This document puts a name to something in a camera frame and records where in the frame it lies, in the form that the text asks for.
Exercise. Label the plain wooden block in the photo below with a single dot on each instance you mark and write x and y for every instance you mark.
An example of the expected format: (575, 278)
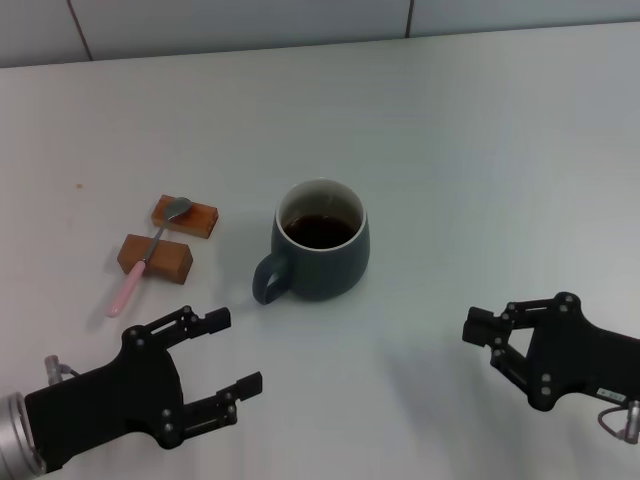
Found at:
(170, 261)

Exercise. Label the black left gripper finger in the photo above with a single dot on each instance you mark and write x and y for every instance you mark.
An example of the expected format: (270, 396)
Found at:
(220, 407)
(200, 324)

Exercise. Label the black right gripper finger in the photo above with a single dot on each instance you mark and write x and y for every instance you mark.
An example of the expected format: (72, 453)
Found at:
(482, 317)
(477, 336)

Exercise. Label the grey ceramic cup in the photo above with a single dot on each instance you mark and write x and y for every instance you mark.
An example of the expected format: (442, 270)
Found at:
(325, 272)

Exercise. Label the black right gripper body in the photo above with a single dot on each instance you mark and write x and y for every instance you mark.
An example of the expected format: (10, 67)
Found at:
(575, 355)

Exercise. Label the dark coffee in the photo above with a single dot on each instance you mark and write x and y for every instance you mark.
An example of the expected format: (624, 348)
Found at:
(320, 231)

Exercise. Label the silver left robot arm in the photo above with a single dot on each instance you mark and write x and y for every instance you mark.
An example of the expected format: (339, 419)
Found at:
(14, 435)

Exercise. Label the stained wooden block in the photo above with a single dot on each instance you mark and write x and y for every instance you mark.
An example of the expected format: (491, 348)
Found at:
(201, 223)

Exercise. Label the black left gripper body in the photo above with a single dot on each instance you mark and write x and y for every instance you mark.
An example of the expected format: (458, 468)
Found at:
(115, 400)

